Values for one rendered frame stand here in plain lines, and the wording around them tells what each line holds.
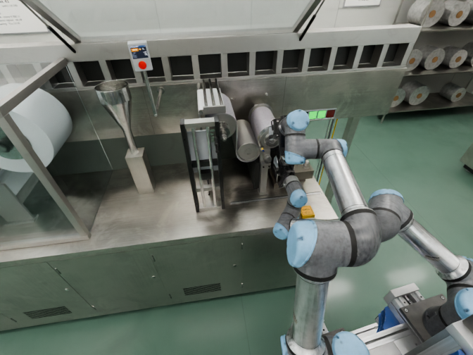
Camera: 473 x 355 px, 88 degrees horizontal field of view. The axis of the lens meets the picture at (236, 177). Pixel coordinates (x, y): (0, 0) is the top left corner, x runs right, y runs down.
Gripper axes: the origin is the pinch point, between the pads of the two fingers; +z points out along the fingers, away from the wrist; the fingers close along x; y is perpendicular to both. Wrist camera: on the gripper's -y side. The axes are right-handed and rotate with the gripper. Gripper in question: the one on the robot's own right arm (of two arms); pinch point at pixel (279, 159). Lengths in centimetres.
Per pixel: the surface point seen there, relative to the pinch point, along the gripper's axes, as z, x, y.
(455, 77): 264, -392, -69
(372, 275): -25, -82, -109
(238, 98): 30.7, 18.3, 24.6
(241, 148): -1.7, 21.8, 11.1
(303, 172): -5.8, -13.1, -6.2
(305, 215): -28.2, -8.3, -16.5
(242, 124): 17.3, 18.0, 14.7
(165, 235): -28, 65, -19
